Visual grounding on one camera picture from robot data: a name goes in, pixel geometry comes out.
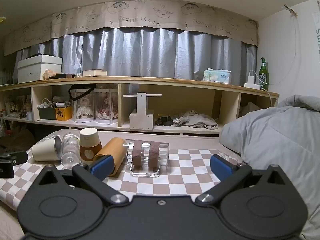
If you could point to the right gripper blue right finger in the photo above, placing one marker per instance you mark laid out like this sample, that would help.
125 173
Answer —
231 178

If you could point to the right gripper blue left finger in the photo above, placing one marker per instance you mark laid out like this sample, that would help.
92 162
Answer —
91 178

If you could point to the glass mug with brown bands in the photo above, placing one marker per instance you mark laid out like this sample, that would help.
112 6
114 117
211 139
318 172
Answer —
147 158

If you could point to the white and brown paper cup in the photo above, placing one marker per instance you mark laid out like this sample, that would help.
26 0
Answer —
90 143

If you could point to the tan cylindrical cup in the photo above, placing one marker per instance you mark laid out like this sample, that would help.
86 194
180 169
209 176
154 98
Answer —
111 153

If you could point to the clear stemmed glass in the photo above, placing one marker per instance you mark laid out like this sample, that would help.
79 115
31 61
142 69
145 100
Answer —
70 149

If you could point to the cream ceramic mug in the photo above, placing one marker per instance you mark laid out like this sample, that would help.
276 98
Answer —
48 150

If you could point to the dark green box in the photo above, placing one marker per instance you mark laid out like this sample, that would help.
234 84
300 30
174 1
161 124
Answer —
47 113

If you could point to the yellow box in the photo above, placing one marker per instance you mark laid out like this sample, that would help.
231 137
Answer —
63 114

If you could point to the crumpled grey clothing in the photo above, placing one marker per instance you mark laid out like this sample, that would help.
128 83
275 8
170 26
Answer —
195 120

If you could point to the grey duvet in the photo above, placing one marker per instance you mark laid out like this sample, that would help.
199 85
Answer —
286 135

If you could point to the white wooden stand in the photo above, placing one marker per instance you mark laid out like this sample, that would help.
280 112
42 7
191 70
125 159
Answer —
141 118

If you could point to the right clear doll jar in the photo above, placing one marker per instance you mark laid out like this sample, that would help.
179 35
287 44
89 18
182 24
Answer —
106 105

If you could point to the clear doll jar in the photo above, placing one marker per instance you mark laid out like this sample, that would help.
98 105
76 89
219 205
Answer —
106 105
83 104

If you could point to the left clear doll jar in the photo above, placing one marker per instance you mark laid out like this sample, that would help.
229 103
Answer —
83 104

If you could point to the wooden shelf unit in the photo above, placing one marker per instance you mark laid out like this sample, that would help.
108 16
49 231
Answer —
222 102

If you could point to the white power strip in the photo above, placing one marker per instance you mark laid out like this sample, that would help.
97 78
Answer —
252 86

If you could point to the white storage box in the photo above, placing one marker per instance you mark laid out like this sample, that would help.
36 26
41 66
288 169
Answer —
33 68

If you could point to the white charger plug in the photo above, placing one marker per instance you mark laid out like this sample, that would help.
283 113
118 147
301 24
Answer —
251 77

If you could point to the tissue pack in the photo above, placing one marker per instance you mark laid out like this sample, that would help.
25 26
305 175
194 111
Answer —
217 75

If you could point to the green glass bottle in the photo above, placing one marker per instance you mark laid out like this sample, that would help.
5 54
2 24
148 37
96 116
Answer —
263 75

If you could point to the book on shelf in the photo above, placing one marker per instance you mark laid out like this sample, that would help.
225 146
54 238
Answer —
94 73

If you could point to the silver grey curtain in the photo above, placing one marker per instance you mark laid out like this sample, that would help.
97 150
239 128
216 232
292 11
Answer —
149 52

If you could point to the beige cartoon valance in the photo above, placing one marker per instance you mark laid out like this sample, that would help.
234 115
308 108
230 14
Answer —
159 14

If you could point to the white paper bag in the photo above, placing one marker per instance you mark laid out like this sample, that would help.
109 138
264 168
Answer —
316 20

